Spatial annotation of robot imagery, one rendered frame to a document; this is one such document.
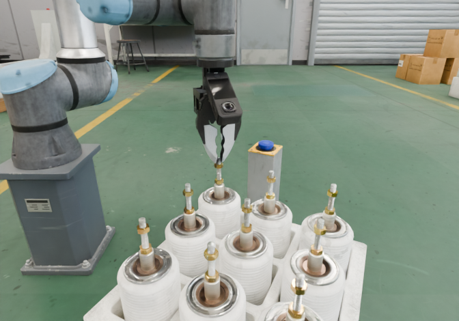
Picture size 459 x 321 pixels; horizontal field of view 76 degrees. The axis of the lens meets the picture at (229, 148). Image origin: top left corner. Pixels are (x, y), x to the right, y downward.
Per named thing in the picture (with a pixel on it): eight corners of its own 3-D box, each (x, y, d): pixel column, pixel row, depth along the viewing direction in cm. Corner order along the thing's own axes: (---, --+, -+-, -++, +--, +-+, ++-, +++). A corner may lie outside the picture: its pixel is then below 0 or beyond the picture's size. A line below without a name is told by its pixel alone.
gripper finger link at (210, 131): (210, 154, 67) (211, 115, 64) (218, 164, 62) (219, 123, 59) (197, 156, 66) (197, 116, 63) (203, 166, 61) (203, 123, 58)
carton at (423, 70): (439, 84, 344) (447, 57, 333) (419, 84, 345) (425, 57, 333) (424, 80, 372) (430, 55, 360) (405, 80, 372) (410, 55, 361)
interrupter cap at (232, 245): (265, 263, 47) (265, 261, 47) (220, 257, 49) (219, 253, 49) (269, 234, 54) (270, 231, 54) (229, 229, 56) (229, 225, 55)
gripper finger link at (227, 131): (227, 151, 68) (225, 113, 65) (235, 162, 63) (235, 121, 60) (214, 154, 67) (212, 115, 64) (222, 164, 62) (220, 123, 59)
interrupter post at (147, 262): (157, 270, 46) (155, 253, 45) (141, 274, 45) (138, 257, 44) (154, 259, 48) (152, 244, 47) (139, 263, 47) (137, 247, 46)
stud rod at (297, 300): (297, 326, 36) (302, 280, 33) (289, 322, 36) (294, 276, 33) (300, 320, 36) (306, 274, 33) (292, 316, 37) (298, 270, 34)
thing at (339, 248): (331, 277, 68) (342, 211, 61) (348, 315, 59) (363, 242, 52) (289, 278, 67) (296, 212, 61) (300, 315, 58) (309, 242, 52)
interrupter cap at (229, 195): (205, 188, 70) (205, 185, 70) (237, 189, 70) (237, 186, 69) (199, 205, 63) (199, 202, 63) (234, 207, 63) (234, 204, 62)
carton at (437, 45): (460, 57, 333) (468, 29, 322) (439, 57, 333) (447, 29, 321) (441, 55, 361) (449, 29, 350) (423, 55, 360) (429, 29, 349)
